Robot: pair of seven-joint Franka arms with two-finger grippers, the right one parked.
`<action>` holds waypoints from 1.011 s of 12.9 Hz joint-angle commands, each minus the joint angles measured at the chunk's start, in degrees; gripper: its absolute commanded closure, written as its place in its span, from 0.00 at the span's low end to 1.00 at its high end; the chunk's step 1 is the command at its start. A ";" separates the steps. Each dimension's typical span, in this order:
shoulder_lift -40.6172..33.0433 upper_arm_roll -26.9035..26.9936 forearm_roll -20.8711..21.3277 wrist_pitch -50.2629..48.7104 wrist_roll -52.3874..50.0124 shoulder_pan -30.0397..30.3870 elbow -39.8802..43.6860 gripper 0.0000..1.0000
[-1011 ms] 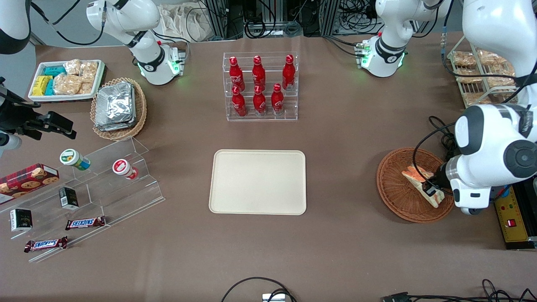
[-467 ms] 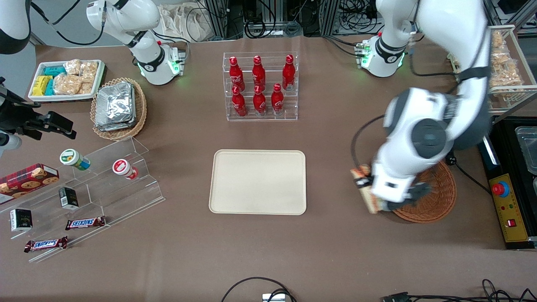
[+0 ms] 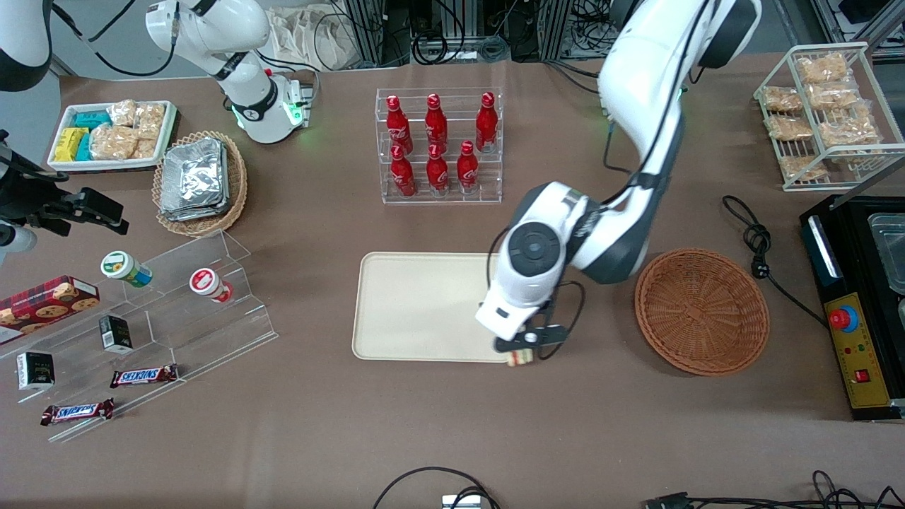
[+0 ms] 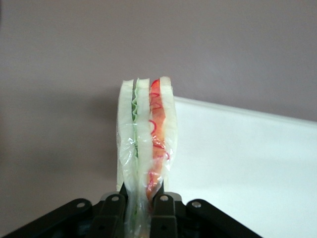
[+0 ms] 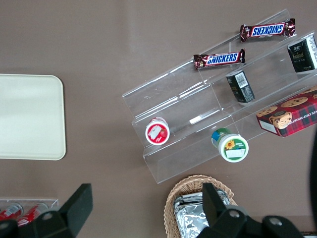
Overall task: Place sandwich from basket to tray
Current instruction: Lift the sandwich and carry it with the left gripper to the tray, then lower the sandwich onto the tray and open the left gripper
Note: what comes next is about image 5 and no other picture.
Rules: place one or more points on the clear acrylic bottle rack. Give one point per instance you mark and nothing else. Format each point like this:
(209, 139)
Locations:
(53, 201)

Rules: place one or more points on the Snickers chocolate bar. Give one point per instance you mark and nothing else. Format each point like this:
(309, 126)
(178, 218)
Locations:
(267, 31)
(220, 59)

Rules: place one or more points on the silver foil pouch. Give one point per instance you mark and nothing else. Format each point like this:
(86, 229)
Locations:
(190, 218)

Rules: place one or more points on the red lid yogurt cup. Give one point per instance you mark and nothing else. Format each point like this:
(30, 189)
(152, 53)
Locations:
(157, 132)

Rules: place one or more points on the wicker basket holding foil pouches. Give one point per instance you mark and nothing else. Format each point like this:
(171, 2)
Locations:
(171, 198)

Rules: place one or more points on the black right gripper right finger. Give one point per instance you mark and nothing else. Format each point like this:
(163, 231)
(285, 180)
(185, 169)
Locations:
(223, 220)

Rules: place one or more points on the beige plastic tray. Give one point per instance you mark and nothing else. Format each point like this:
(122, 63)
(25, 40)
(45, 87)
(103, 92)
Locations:
(29, 116)

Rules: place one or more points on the green lid yogurt cup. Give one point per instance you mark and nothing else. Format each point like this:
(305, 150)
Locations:
(232, 148)

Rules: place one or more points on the small black carton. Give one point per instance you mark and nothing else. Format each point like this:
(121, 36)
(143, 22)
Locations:
(240, 86)
(303, 54)

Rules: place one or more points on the clear acrylic stepped stand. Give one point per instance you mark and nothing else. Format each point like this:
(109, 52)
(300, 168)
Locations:
(178, 104)

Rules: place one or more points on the red tartan cookie box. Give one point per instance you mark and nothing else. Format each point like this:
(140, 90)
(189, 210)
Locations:
(289, 116)

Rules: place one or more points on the red cola bottle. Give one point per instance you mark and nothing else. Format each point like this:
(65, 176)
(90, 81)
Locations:
(32, 214)
(10, 212)

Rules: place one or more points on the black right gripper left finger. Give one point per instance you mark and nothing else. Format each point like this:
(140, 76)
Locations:
(64, 218)

